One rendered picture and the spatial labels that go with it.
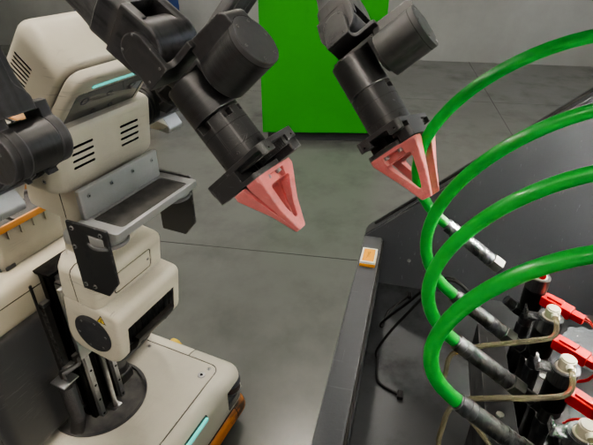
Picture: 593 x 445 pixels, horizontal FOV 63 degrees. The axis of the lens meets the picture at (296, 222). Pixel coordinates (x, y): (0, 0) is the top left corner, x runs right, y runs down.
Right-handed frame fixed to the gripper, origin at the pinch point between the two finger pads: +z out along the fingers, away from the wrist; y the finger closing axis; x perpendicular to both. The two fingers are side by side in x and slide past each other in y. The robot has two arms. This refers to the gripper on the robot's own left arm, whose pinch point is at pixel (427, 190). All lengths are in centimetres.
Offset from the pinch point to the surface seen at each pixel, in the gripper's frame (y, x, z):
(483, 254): 4.2, -0.4, 11.0
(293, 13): 259, 121, -161
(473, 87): -1.8, -11.2, -7.4
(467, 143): 356, 89, -18
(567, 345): -0.8, -5.3, 23.5
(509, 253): 40.6, 7.8, 19.2
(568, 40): -0.3, -20.9, -6.3
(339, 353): -0.9, 25.1, 15.3
